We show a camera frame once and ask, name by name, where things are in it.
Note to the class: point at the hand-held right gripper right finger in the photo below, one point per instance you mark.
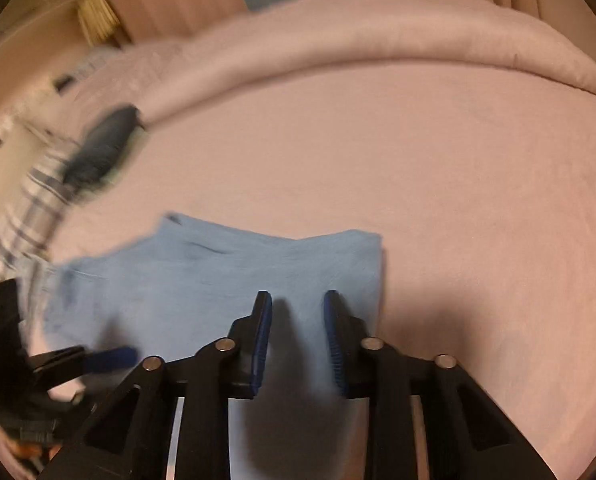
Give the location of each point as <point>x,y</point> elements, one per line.
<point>334,342</point>

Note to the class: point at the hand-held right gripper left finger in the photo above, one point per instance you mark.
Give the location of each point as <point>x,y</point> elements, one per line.
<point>260,342</point>

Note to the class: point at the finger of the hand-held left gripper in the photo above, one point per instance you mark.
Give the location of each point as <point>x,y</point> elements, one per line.
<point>107,357</point>

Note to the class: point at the light blue pants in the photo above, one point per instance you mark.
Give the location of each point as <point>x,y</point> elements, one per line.
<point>177,280</point>

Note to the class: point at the light blue jeans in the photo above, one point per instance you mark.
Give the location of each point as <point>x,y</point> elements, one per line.
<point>37,275</point>

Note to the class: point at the plaid cloth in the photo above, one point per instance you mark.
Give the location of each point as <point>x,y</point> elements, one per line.
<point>22,220</point>

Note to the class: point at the pink bed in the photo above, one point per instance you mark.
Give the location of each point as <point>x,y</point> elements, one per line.
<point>428,210</point>

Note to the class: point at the dark folded clothes stack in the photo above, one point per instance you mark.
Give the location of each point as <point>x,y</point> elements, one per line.
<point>102,147</point>

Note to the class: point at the pink duvet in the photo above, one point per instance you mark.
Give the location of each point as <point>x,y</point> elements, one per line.
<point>378,35</point>

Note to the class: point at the yellow woven thing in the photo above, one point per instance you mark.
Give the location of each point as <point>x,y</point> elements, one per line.
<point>97,15</point>

